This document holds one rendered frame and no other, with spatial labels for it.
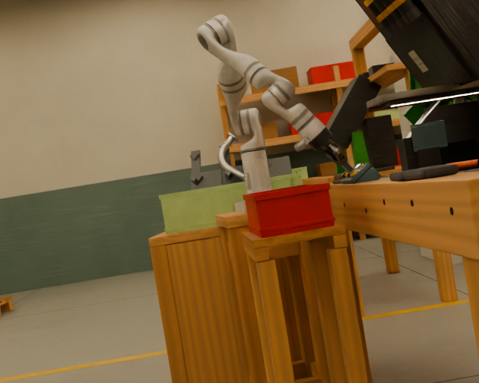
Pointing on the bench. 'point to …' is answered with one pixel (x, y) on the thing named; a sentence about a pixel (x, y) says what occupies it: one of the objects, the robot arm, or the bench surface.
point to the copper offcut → (468, 164)
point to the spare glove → (425, 172)
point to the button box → (366, 173)
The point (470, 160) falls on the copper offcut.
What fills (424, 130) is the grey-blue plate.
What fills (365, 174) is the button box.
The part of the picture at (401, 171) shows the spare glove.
